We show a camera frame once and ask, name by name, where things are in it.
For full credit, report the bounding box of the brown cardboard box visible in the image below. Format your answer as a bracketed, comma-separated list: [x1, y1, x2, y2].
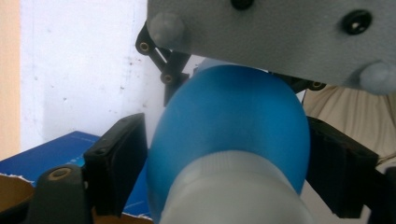
[0, 173, 154, 224]

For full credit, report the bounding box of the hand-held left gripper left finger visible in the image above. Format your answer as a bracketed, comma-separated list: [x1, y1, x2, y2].
[83, 112, 149, 217]

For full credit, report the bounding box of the blue flat box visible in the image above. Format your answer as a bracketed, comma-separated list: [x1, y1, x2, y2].
[0, 130, 151, 218]

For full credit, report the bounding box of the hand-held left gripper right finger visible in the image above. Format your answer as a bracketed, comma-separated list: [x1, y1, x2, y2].
[305, 116, 379, 219]

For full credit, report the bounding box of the beige curtain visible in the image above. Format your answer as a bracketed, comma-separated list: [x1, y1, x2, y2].
[303, 84, 396, 164]

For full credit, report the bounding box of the white paper sheet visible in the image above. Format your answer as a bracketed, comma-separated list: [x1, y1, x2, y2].
[20, 0, 372, 224]

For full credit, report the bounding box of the blue bottle with white cap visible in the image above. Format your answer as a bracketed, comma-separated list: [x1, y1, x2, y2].
[146, 59, 316, 224]

